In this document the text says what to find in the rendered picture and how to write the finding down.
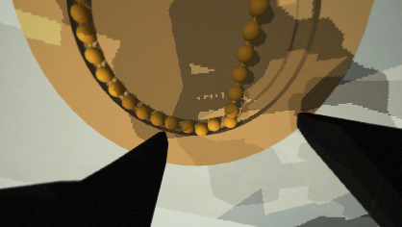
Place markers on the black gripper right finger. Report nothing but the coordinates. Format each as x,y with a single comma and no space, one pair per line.
367,158

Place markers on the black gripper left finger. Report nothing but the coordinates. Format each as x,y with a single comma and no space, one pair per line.
123,193

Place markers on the tan round bead board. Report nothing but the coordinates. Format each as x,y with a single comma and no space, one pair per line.
177,56

